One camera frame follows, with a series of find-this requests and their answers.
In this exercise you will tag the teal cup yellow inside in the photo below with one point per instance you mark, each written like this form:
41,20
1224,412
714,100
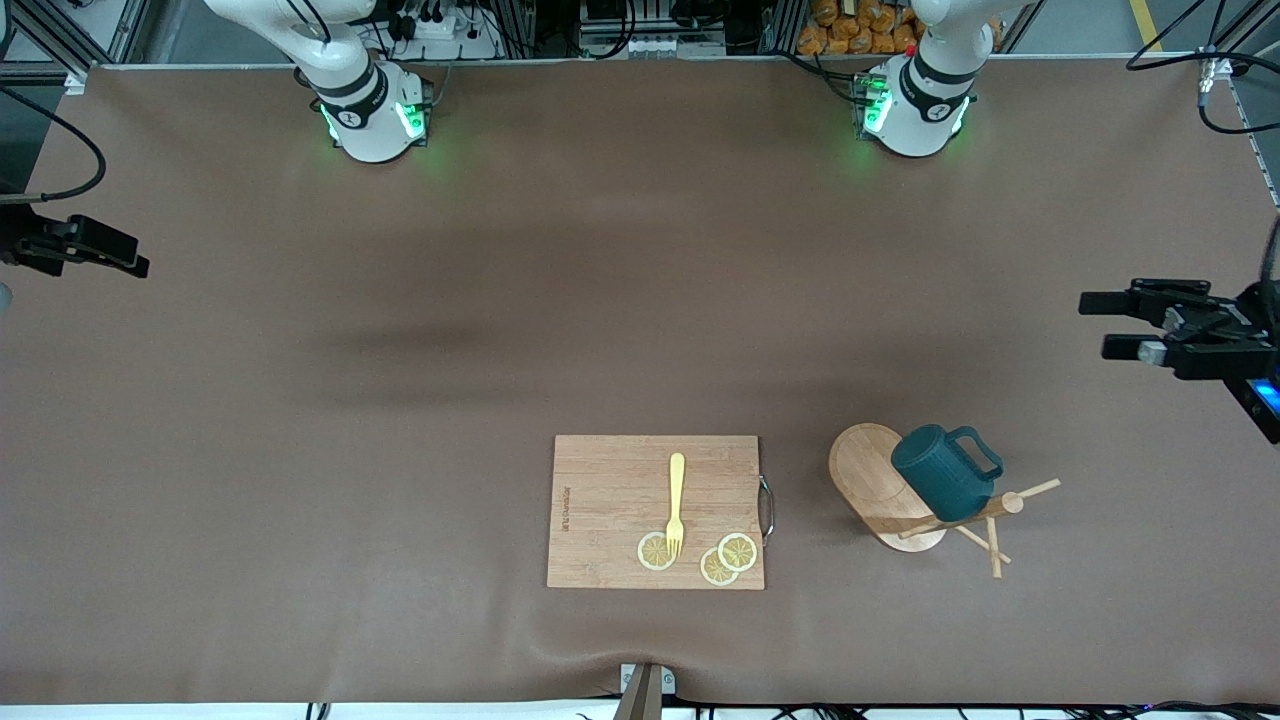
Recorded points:
940,480

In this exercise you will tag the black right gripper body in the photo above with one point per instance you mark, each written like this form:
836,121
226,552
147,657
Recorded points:
22,243

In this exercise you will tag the white power strip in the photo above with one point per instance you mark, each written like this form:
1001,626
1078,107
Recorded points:
440,30

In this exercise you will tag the brown table mat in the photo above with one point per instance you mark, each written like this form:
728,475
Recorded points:
400,400

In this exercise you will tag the wooden cup rack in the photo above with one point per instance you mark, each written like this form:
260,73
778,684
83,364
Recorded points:
865,470

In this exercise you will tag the wooden cutting board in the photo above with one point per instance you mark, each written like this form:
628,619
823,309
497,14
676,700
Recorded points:
610,500

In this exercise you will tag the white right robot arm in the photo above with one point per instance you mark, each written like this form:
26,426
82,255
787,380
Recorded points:
370,130

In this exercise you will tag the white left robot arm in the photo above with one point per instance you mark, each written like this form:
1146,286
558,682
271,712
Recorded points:
920,120

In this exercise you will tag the metal table edge bracket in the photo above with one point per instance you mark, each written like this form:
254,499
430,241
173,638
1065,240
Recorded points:
645,690

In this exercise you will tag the grey electrical rail unit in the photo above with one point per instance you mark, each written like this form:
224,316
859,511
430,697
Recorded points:
650,40

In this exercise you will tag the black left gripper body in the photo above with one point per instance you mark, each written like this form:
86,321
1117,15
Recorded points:
1228,345

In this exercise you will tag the aluminium frame profile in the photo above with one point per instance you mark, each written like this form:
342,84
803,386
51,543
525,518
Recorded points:
60,40
1225,65

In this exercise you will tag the lemon slice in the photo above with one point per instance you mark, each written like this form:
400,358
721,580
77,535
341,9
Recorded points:
738,552
712,572
650,552

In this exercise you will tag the yellow plastic fork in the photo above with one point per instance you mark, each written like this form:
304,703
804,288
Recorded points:
677,480

